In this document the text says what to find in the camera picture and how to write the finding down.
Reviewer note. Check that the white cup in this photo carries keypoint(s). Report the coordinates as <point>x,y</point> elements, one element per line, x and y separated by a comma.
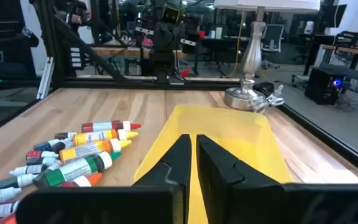
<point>212,34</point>

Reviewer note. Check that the grey office chair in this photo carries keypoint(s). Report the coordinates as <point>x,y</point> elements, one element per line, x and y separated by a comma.
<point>273,35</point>

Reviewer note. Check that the small brown food coloring bottle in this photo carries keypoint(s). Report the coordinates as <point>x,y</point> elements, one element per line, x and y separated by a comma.
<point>63,135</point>

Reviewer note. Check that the small red food coloring bottle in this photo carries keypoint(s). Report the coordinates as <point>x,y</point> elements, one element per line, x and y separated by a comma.
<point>37,154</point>

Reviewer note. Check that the black monitor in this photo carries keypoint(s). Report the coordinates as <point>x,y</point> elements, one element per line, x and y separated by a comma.
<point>332,15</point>

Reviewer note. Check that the small maroon food coloring bottle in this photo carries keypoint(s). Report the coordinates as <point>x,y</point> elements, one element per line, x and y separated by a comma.
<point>3,210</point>

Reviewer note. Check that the wood-topped workbench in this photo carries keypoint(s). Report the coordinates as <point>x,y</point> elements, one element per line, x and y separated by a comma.
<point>350,50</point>

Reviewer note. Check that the small black food coloring bottle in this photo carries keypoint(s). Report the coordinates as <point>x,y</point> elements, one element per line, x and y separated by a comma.
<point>2,194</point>
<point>57,147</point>

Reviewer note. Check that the wooden table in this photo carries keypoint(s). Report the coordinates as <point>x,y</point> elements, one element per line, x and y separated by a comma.
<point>117,52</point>

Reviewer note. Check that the silver aluminium extrusion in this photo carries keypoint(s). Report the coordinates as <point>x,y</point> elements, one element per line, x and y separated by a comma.
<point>46,77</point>

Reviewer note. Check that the black aluminium rig frame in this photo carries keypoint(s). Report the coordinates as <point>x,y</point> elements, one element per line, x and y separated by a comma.
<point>197,84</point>

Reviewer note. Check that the white container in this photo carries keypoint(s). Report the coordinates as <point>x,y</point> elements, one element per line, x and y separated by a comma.
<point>309,27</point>

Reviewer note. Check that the small orange food coloring bottle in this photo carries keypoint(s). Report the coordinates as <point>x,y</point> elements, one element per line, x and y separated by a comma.
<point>9,220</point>

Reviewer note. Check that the large red food coloring bottle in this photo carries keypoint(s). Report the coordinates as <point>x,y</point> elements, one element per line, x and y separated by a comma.
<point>104,126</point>

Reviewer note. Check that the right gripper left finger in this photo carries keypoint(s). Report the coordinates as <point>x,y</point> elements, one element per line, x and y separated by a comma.
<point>172,174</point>

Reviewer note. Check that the black desk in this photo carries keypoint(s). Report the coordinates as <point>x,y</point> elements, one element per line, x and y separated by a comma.
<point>228,40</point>

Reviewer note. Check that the small red object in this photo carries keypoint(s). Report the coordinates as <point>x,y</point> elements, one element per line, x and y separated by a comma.
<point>185,73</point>

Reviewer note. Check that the white-shaded silver table lamp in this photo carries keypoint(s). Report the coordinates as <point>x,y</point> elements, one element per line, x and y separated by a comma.
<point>252,56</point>

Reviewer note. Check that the small dark green coloring bottle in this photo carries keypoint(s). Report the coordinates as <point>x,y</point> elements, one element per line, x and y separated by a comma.
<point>11,182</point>

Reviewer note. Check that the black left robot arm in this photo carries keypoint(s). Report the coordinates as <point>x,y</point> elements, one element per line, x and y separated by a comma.
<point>163,46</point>

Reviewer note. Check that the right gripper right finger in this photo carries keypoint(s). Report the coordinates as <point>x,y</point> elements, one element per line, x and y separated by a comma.
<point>222,186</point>

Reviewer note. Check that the pale green cup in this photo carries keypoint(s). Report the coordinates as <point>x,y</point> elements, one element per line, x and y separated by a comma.
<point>218,33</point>

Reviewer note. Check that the person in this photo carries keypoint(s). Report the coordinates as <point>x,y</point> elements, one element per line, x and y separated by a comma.
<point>80,18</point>

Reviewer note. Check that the small blue food coloring bottle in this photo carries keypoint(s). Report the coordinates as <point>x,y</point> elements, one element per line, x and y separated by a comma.
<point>43,145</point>

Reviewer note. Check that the small teal food coloring bottle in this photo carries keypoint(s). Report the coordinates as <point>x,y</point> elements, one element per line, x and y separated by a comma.
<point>36,161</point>

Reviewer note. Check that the red cup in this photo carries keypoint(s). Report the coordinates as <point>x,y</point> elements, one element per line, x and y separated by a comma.
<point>201,35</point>

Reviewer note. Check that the black computer with blue light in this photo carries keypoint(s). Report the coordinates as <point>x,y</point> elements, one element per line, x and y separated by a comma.
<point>320,87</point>

